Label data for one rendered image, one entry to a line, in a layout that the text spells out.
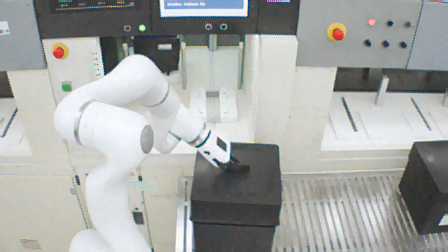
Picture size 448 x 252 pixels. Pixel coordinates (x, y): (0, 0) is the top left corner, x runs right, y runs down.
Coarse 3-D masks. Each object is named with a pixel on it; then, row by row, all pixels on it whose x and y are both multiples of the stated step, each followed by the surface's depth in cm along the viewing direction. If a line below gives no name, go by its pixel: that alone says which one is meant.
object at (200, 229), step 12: (204, 228) 144; (216, 228) 144; (228, 228) 144; (240, 228) 143; (252, 228) 143; (264, 228) 143; (204, 240) 149; (216, 240) 148; (228, 240) 148; (240, 240) 147; (252, 240) 147; (264, 240) 147
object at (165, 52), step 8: (136, 40) 203; (144, 40) 203; (152, 40) 203; (160, 40) 204; (168, 40) 204; (176, 40) 204; (136, 48) 206; (144, 48) 206; (152, 48) 206; (160, 48) 206; (168, 48) 207; (176, 48) 207; (152, 56) 209; (160, 56) 209; (168, 56) 209; (176, 56) 210; (160, 64) 212; (168, 64) 212; (176, 64) 212; (168, 72) 218
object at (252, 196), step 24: (240, 144) 156; (264, 144) 156; (216, 168) 146; (264, 168) 146; (192, 192) 137; (216, 192) 138; (240, 192) 138; (264, 192) 138; (192, 216) 140; (216, 216) 139; (240, 216) 138; (264, 216) 138
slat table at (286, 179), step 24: (288, 192) 178; (336, 192) 178; (384, 192) 178; (288, 216) 168; (312, 216) 168; (336, 216) 168; (384, 216) 168; (288, 240) 159; (312, 240) 159; (336, 240) 159; (384, 240) 158; (408, 240) 158
